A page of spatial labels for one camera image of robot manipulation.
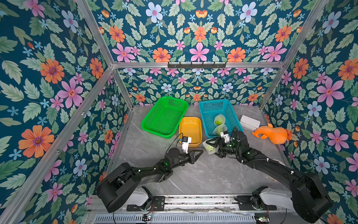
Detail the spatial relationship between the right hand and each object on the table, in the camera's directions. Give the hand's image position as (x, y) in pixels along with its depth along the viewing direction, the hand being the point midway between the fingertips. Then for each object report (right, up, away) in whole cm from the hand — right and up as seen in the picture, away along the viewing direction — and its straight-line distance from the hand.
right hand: (210, 143), depth 78 cm
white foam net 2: (+6, +5, +19) cm, 21 cm away
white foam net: (+11, +16, +23) cm, 30 cm away
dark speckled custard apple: (0, -3, -4) cm, 5 cm away
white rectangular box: (+33, +10, +25) cm, 43 cm away
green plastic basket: (-32, +15, +33) cm, 48 cm away
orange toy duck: (+47, +2, +15) cm, 49 cm away
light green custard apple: (+10, +11, +23) cm, 28 cm away
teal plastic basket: (+5, +21, +36) cm, 43 cm away
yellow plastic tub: (-11, +8, +26) cm, 29 cm away
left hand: (-4, -5, -3) cm, 7 cm away
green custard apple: (+9, +6, +17) cm, 21 cm away
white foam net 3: (-1, +2, 0) cm, 2 cm away
